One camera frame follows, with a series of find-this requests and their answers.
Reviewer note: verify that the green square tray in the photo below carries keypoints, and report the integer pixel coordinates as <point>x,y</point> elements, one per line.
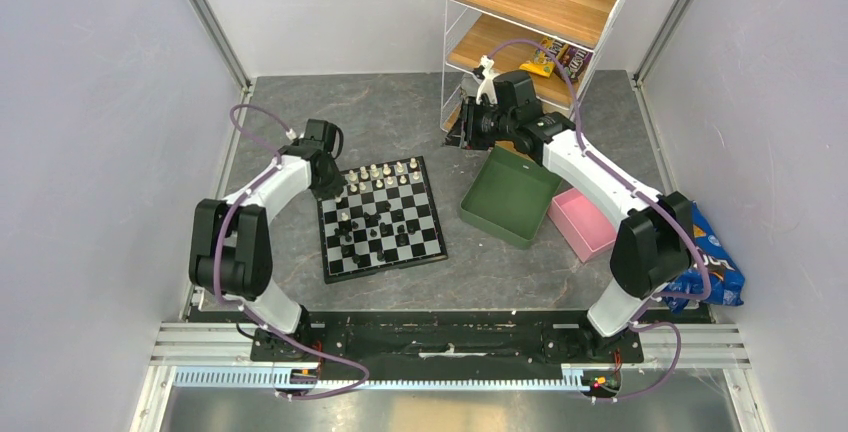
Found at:
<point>509,198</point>

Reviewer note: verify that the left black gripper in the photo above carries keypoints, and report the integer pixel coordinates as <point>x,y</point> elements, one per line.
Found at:
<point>336,187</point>

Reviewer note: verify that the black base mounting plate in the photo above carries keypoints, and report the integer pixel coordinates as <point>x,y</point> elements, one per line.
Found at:
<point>448,345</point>

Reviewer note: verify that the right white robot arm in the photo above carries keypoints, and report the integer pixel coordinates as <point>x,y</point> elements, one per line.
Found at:
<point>654,243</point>

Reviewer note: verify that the brown M&M candy bag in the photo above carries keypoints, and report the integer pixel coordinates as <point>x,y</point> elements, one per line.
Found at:
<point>574,61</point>

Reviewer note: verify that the pink square tray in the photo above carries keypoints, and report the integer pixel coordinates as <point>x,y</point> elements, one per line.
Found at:
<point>584,227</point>

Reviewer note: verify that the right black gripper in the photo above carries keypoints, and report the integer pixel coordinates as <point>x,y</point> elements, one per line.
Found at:
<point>463,132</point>

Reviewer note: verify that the blue Doritos chip bag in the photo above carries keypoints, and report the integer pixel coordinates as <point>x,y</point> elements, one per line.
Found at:
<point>726,279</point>

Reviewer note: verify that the black white chessboard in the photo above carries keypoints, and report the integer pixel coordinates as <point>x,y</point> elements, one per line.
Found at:
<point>385,218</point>

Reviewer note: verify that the yellow M&M candy bag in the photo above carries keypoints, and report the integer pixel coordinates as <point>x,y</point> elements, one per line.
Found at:
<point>540,63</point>

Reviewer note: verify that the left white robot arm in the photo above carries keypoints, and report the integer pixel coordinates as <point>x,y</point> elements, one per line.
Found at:
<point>231,254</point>

